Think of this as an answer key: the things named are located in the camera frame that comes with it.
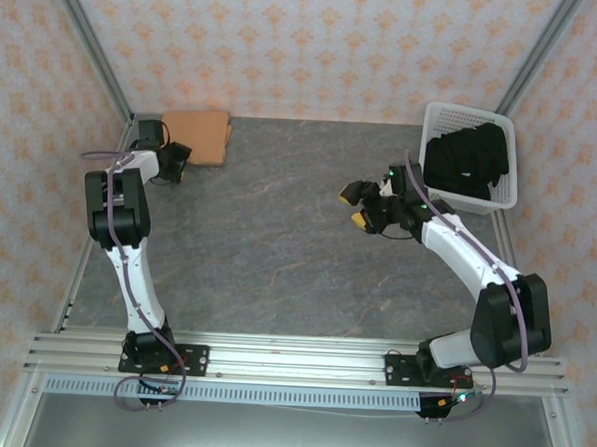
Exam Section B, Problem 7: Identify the orange printed t-shirt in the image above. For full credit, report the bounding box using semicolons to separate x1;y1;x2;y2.
159;106;234;169

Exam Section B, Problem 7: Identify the black t-shirt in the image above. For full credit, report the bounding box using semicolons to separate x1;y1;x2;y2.
422;118;513;202

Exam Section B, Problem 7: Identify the white plastic laundry basket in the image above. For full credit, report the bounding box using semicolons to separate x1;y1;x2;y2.
415;100;524;217

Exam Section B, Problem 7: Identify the small circuit board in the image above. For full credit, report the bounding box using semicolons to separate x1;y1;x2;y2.
156;381;189;398
446;385;487;411

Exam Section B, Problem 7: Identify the grey metal sheet panel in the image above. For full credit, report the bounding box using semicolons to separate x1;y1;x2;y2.
18;391;568;447

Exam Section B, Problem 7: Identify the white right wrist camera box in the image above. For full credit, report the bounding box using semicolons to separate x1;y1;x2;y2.
378;173;401;198

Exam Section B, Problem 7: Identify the aluminium frame post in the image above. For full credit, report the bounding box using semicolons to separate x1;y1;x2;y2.
493;0;588;122
35;0;142;127

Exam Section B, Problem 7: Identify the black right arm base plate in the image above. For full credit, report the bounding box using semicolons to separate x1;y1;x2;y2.
383;351;476;393

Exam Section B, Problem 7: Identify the aluminium mounting rail beam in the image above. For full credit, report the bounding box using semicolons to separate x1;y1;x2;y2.
21;320;573;402

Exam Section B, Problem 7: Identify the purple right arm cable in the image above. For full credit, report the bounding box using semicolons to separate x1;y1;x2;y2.
389;148;541;427

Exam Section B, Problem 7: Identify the grey slotted cable duct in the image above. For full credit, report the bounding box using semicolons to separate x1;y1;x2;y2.
42;373;424;414

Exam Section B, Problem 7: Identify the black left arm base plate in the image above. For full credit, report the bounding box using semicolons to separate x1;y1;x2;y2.
117;339;211;379

